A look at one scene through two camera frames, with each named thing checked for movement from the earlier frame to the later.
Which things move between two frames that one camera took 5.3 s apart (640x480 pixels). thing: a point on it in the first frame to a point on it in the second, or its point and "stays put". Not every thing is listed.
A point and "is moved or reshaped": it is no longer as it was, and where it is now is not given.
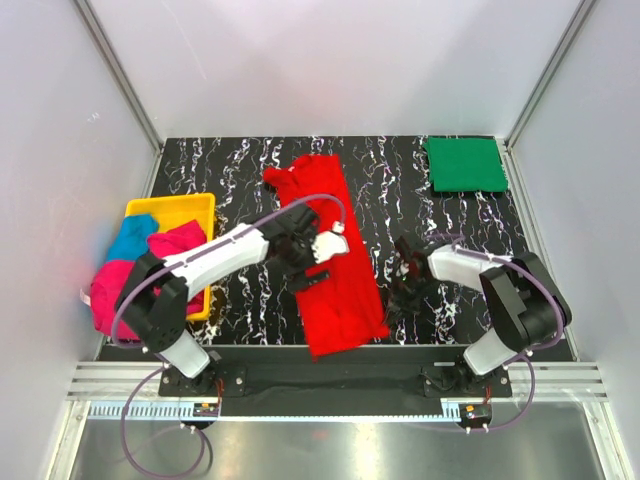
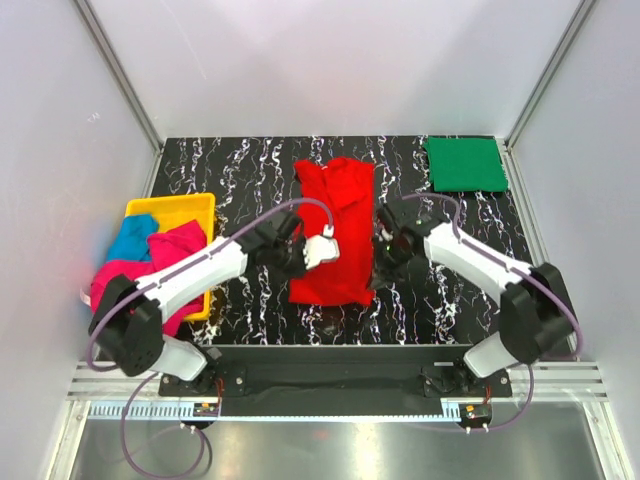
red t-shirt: (346, 309) is moved or reshaped
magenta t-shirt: (111, 281) stays put
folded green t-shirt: (465, 164) stays put
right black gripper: (400, 306) to (384, 275)
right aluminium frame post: (572, 28) stays put
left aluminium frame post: (117, 71) stays put
